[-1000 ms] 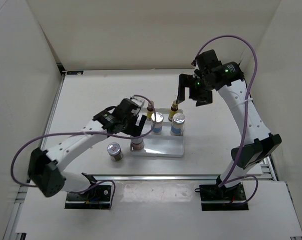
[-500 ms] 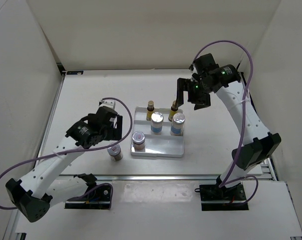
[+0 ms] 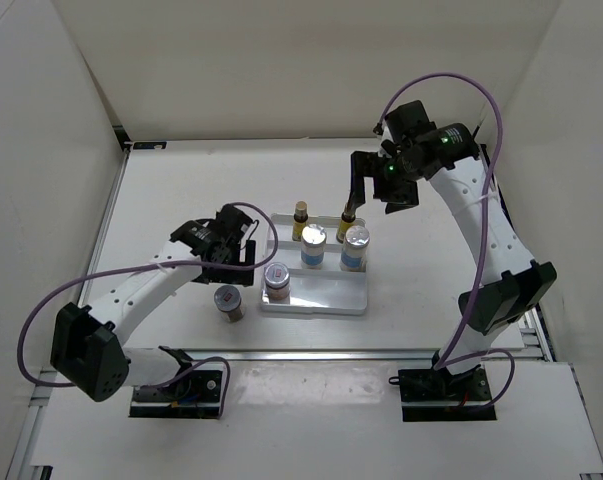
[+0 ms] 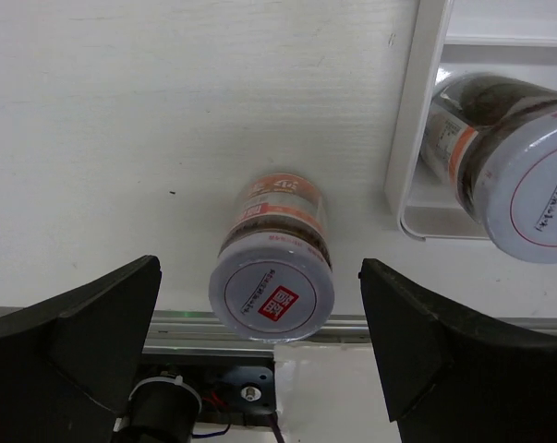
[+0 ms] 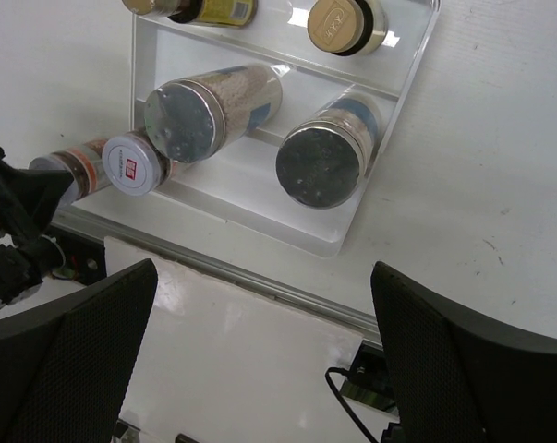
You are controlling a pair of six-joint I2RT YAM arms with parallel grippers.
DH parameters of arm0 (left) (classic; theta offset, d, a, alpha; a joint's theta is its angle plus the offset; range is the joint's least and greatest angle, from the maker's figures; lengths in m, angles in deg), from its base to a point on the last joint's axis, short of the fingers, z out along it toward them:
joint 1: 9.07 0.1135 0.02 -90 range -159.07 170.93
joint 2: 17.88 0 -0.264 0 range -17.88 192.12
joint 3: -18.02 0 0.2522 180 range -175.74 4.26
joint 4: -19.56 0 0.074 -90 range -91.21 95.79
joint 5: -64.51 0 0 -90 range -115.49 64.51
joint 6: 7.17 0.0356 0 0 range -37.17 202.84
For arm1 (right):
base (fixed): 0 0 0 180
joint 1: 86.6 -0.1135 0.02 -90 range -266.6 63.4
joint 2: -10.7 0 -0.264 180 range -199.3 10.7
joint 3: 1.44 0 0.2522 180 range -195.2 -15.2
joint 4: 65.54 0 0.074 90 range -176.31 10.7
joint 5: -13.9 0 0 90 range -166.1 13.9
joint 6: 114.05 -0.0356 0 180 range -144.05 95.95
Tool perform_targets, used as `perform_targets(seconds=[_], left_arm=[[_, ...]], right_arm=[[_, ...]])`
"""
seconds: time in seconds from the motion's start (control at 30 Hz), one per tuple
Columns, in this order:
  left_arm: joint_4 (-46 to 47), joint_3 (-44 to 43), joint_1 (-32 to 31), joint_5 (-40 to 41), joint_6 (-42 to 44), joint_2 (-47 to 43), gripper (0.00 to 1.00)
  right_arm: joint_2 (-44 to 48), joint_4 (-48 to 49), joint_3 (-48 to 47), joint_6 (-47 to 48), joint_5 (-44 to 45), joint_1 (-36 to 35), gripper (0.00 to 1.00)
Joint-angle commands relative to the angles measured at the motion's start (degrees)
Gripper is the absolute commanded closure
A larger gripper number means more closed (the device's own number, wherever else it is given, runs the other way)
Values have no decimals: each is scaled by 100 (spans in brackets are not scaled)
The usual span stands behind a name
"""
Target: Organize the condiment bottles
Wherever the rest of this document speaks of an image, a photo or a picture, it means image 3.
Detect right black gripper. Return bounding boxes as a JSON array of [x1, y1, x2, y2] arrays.
[[347, 152, 423, 215]]

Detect red lid spice jar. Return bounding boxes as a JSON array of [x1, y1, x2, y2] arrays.
[[264, 262, 290, 302], [214, 285, 244, 323]]

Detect red lid spice jar front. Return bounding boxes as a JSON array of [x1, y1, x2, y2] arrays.
[[214, 285, 244, 323]]

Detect yellow bottle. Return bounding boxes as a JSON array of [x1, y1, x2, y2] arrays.
[[292, 201, 309, 242], [336, 209, 356, 243]]

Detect blue label jar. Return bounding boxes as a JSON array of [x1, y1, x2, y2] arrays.
[[301, 224, 327, 269], [340, 225, 371, 272]]

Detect blue label jar front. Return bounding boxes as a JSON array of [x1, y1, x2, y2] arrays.
[[301, 224, 327, 269]]

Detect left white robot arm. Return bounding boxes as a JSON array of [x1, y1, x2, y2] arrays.
[[51, 204, 256, 402]]

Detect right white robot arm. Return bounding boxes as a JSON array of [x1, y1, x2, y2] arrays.
[[345, 123, 557, 400]]

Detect white divided tray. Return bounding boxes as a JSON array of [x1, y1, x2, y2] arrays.
[[261, 214, 368, 316]]

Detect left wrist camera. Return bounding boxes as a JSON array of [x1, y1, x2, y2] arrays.
[[239, 219, 260, 242]]

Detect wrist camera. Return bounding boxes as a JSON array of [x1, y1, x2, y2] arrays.
[[384, 100, 436, 144], [239, 219, 260, 242]]

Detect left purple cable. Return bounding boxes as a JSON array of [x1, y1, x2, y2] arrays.
[[16, 201, 280, 417]]

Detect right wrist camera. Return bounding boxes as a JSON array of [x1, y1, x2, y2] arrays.
[[384, 100, 436, 144]]

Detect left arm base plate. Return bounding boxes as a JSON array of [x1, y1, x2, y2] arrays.
[[128, 362, 227, 420]]

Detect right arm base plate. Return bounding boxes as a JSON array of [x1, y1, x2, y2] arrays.
[[389, 367, 497, 423]]

